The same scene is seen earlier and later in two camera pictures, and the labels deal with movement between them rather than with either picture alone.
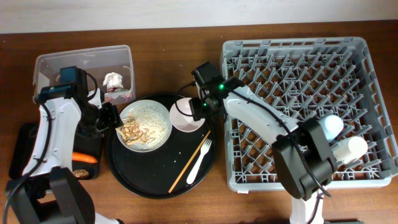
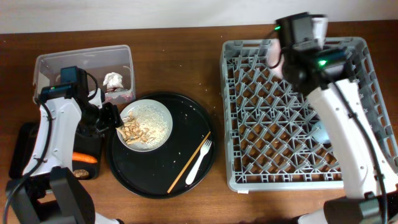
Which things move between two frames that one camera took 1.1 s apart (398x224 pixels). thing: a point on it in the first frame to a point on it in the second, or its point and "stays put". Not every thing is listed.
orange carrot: x=80 y=157 stays put
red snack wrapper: x=115 y=94 stays put
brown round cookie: x=81 y=173 stays put
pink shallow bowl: x=181 y=117 to x=275 y=58
